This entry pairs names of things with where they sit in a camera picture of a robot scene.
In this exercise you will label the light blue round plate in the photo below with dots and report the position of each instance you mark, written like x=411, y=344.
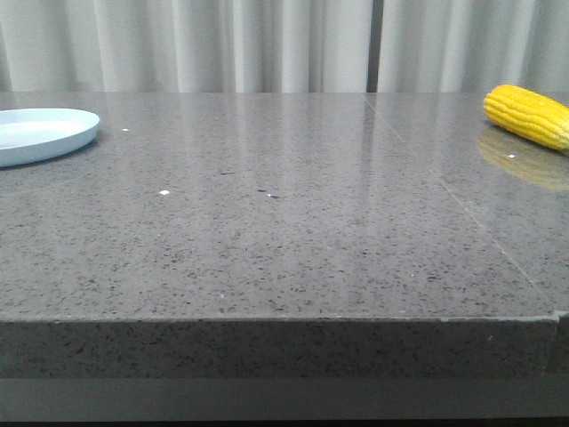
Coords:
x=33, y=135

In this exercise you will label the grey pleated curtain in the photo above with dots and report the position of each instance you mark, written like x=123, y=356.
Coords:
x=283, y=46

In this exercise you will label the yellow corn cob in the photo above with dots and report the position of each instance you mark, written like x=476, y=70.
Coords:
x=528, y=114

